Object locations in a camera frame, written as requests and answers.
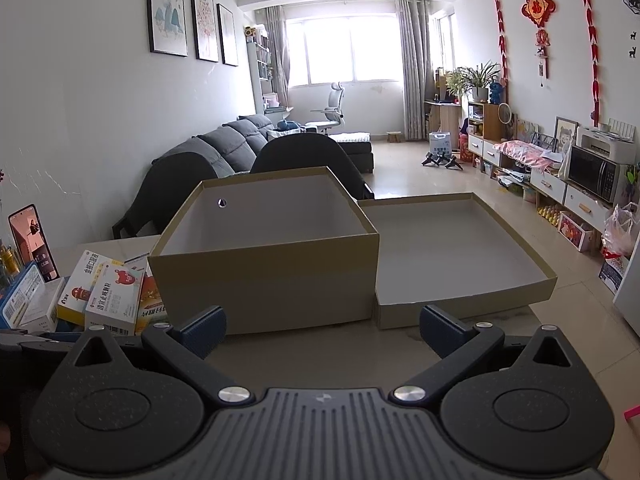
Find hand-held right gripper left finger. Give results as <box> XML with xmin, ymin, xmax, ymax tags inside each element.
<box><xmin>60</xmin><ymin>305</ymin><xmax>251</xmax><ymax>407</ymax></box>

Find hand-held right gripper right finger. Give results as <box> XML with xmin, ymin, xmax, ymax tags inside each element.
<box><xmin>392</xmin><ymin>305</ymin><xmax>583</xmax><ymax>407</ymax></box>

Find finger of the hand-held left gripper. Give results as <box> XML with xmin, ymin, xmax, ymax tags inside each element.
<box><xmin>0</xmin><ymin>329</ymin><xmax>83</xmax><ymax>361</ymax></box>

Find large white medicine box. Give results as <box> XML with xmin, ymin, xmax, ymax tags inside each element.
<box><xmin>20</xmin><ymin>276</ymin><xmax>68</xmax><ymax>335</ymax></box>

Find brown cardboard box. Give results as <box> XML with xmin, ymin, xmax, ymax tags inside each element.
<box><xmin>148</xmin><ymin>166</ymin><xmax>381</xmax><ymax>337</ymax></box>

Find brown cardboard box lid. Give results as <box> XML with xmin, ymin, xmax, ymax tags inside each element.
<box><xmin>357</xmin><ymin>192</ymin><xmax>559</xmax><ymax>331</ymax></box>

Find white yellow medicine box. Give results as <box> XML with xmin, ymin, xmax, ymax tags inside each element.
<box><xmin>56</xmin><ymin>251</ymin><xmax>126</xmax><ymax>326</ymax></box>

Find white marble desktop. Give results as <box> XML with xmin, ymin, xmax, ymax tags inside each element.
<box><xmin>50</xmin><ymin>234</ymin><xmax>556</xmax><ymax>396</ymax></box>

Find yellow liquid bottle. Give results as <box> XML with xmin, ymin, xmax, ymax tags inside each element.
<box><xmin>0</xmin><ymin>240</ymin><xmax>23</xmax><ymax>288</ymax></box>

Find black smartphone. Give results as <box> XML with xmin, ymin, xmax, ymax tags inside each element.
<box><xmin>7</xmin><ymin>204</ymin><xmax>60</xmax><ymax>283</ymax></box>

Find black chair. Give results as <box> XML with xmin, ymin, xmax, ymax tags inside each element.
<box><xmin>250</xmin><ymin>132</ymin><xmax>375</xmax><ymax>201</ymax></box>
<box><xmin>112</xmin><ymin>152</ymin><xmax>261</xmax><ymax>240</ymax></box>

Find red gift box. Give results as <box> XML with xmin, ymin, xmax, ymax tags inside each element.
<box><xmin>557</xmin><ymin>210</ymin><xmax>597</xmax><ymax>252</ymax></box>

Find black folding stands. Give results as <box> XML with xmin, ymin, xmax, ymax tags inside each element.
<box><xmin>421</xmin><ymin>151</ymin><xmax>464</xmax><ymax>172</ymax></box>

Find white low cabinet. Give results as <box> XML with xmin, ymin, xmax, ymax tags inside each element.
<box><xmin>467</xmin><ymin>135</ymin><xmax>617</xmax><ymax>233</ymax></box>

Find blue white paper bag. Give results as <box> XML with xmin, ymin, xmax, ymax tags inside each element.
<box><xmin>429</xmin><ymin>131</ymin><xmax>453</xmax><ymax>157</ymax></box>

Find white refrigerator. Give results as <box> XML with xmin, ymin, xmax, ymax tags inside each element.
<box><xmin>612</xmin><ymin>240</ymin><xmax>640</xmax><ymax>338</ymax></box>

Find pink cloth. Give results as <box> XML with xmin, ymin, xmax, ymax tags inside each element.
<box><xmin>494</xmin><ymin>140</ymin><xmax>553</xmax><ymax>172</ymax></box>

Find grey sofa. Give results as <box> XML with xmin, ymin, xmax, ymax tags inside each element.
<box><xmin>152</xmin><ymin>114</ymin><xmax>375</xmax><ymax>176</ymax></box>

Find clear plastic bag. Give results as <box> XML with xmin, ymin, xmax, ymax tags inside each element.
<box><xmin>601</xmin><ymin>203</ymin><xmax>640</xmax><ymax>261</ymax></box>

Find wooden shelf cabinet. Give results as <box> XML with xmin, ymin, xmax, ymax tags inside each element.
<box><xmin>467</xmin><ymin>101</ymin><xmax>507</xmax><ymax>142</ymax></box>

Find small wooden desk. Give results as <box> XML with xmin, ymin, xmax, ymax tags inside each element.
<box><xmin>424</xmin><ymin>100</ymin><xmax>463</xmax><ymax>137</ymax></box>

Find black microwave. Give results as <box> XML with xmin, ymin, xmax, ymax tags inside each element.
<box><xmin>567</xmin><ymin>146</ymin><xmax>626</xmax><ymax>204</ymax></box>

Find small framed cartoon picture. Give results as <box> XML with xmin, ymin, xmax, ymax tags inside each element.
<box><xmin>554</xmin><ymin>116</ymin><xmax>579</xmax><ymax>156</ymax></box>

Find white printer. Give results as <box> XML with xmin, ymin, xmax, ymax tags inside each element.
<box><xmin>576</xmin><ymin>120</ymin><xmax>637</xmax><ymax>164</ymax></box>

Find white office chair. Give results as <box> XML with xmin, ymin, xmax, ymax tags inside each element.
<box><xmin>305</xmin><ymin>81</ymin><xmax>348</xmax><ymax>136</ymax></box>

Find potted green plant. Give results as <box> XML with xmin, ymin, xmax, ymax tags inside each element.
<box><xmin>446</xmin><ymin>61</ymin><xmax>502</xmax><ymax>103</ymax></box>

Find grey curtain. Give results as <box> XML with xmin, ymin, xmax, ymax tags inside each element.
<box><xmin>264</xmin><ymin>5</ymin><xmax>291</xmax><ymax>108</ymax></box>
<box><xmin>394</xmin><ymin>0</ymin><xmax>432</xmax><ymax>142</ymax></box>

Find white bookshelf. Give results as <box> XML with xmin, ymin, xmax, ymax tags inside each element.
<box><xmin>244</xmin><ymin>25</ymin><xmax>291</xmax><ymax>116</ymax></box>

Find framed pale picture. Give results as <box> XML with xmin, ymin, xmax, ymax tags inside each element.
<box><xmin>216</xmin><ymin>3</ymin><xmax>240</xmax><ymax>67</ymax></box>

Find large window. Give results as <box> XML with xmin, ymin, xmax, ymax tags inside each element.
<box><xmin>285</xmin><ymin>14</ymin><xmax>401</xmax><ymax>86</ymax></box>

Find framed pink tree picture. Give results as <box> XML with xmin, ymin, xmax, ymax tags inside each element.
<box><xmin>190</xmin><ymin>0</ymin><xmax>221</xmax><ymax>63</ymax></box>

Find framed blue mountain picture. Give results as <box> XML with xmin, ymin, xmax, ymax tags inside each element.
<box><xmin>146</xmin><ymin>0</ymin><xmax>189</xmax><ymax>57</ymax></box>

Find red Chinese knot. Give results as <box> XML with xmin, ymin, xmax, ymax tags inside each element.
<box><xmin>521</xmin><ymin>0</ymin><xmax>557</xmax><ymax>80</ymax></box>

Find red firecracker string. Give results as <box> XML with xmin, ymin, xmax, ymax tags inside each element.
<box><xmin>492</xmin><ymin>0</ymin><xmax>510</xmax><ymax>86</ymax></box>
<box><xmin>575</xmin><ymin>0</ymin><xmax>602</xmax><ymax>128</ymax></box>

